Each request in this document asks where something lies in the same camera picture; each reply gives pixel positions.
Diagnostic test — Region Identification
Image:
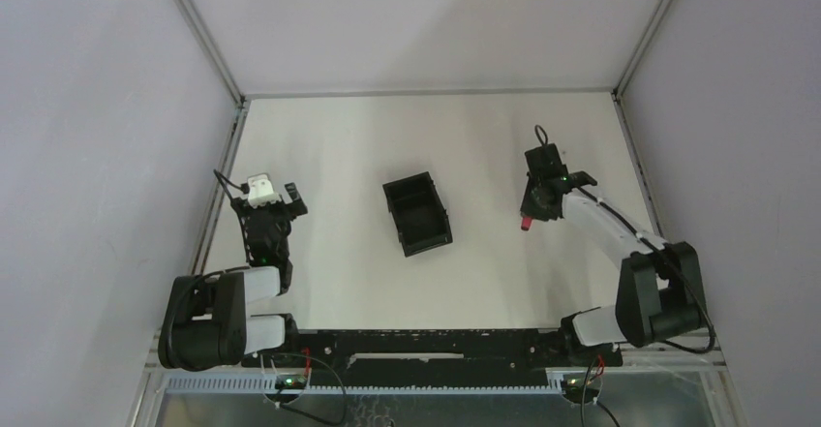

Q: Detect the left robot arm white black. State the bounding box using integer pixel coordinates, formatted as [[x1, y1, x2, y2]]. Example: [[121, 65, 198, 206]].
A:
[[158, 178, 308, 372]]

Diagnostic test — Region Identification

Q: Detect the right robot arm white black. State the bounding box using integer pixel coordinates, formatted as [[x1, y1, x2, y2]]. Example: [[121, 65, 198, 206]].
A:
[[520, 143, 715, 365]]

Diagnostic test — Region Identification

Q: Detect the black plastic bin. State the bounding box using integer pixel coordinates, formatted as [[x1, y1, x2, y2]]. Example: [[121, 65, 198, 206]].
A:
[[382, 171, 453, 258]]

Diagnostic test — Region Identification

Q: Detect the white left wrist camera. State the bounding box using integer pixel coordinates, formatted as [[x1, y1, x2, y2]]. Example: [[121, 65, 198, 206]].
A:
[[247, 173, 283, 208]]

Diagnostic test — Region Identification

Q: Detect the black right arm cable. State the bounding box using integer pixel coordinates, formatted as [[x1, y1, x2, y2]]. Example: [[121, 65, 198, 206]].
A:
[[533, 124, 717, 356]]

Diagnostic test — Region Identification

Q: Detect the aluminium frame rail back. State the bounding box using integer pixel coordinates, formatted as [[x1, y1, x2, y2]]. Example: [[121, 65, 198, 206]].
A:
[[244, 86, 614, 102]]

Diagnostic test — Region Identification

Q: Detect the aluminium frame rail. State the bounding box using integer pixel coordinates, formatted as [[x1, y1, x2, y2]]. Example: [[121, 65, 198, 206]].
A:
[[244, 86, 614, 102], [611, 0, 678, 235], [173, 0, 249, 275]]

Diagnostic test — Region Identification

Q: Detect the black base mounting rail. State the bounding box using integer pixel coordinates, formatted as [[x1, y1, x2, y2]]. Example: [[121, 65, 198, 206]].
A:
[[241, 328, 623, 389]]

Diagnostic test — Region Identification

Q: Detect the black left base cable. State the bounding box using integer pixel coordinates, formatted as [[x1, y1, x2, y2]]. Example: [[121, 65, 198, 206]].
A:
[[259, 351, 349, 427]]

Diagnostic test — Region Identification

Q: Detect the aluminium frame rail right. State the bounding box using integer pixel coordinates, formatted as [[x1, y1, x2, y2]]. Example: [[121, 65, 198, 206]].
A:
[[611, 0, 678, 235]]

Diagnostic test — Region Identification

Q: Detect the white slotted cable duct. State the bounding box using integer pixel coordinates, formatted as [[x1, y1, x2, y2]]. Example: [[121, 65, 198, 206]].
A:
[[165, 372, 579, 394]]

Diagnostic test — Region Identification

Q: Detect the aluminium frame rail left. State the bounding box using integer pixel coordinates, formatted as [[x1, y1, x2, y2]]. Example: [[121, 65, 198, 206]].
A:
[[173, 0, 249, 275]]

